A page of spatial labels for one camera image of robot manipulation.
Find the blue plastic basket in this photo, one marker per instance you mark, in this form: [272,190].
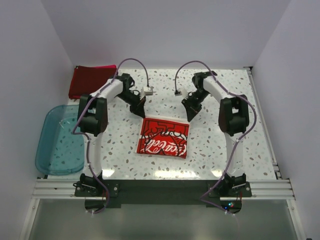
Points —
[59,152]

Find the white t-shirt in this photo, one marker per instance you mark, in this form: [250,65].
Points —
[163,136]

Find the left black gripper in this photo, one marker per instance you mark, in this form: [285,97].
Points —
[138,108]

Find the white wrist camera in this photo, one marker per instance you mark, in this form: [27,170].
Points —
[147,91]
[181,92]

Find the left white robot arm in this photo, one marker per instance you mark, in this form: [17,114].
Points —
[92,117]

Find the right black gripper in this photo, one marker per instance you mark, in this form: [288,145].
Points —
[192,109]

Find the aluminium frame rail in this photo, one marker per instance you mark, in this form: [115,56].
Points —
[46,189]

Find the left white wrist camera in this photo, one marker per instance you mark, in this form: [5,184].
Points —
[147,91]

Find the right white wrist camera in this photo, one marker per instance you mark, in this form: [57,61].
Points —
[181,92]

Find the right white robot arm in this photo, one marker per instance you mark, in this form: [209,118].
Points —
[233,120]

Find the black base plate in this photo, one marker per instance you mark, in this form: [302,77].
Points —
[116,193]

